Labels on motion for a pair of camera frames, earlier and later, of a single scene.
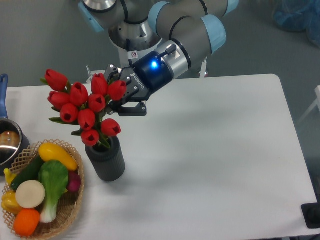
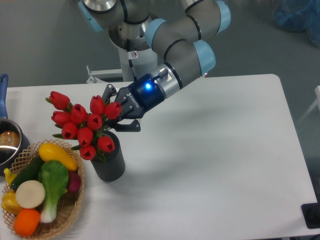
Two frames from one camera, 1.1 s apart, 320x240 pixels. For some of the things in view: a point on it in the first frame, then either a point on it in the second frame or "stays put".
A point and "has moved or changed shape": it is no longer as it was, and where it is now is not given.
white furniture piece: [317, 103] stays put
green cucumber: [29, 173] stays put
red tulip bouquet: [78, 106] has moved or changed shape
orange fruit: [26, 221] stays put
